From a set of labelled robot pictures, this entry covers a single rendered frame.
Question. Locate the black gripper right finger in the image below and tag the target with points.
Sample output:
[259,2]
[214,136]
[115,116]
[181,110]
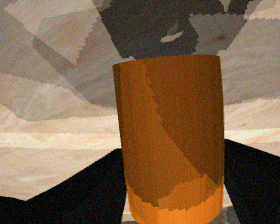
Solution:
[252,179]

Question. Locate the orange cylinder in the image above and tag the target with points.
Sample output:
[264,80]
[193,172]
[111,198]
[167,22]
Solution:
[171,120]

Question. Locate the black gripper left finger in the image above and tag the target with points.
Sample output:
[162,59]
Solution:
[94,195]

